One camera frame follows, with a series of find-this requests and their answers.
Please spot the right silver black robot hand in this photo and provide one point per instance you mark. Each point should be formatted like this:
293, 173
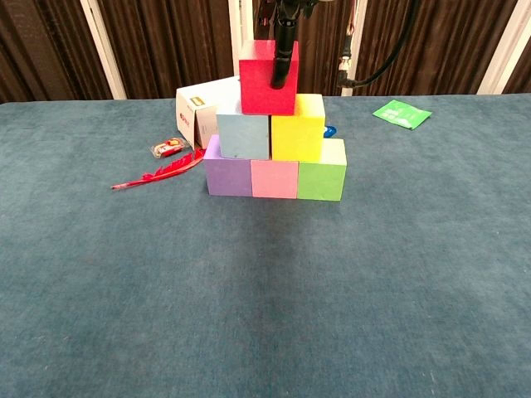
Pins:
284, 45

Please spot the red foam cube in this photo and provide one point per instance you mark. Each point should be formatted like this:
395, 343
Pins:
259, 91

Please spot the yellow foam cube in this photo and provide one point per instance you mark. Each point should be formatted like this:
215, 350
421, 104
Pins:
296, 137

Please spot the light blue foam cube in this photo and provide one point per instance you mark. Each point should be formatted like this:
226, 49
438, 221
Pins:
245, 137

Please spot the green foam cube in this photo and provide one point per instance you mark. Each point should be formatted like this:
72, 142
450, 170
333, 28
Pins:
321, 182

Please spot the purple foam cube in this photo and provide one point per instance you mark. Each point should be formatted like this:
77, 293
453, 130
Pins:
228, 178

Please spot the blue cookie packet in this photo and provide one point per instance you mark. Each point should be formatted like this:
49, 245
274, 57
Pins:
329, 132

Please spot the dark brown curtain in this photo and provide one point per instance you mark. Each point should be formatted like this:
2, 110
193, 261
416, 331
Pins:
174, 41

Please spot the white cardboard carton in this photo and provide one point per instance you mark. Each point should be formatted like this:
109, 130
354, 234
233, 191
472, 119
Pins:
195, 112

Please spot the pink foam cube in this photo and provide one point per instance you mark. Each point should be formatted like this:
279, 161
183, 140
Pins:
274, 180

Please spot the green sachet packet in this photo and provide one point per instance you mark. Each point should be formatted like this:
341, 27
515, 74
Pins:
402, 114

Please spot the small red candy packet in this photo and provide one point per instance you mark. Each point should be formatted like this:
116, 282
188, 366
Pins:
168, 147

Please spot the red feather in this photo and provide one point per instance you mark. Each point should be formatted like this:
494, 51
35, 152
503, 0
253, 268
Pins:
170, 170

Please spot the teal table cloth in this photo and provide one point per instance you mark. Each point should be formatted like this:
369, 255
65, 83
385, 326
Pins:
166, 331

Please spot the white frame pole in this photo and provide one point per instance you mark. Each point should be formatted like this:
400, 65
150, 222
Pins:
240, 25
504, 49
103, 49
354, 25

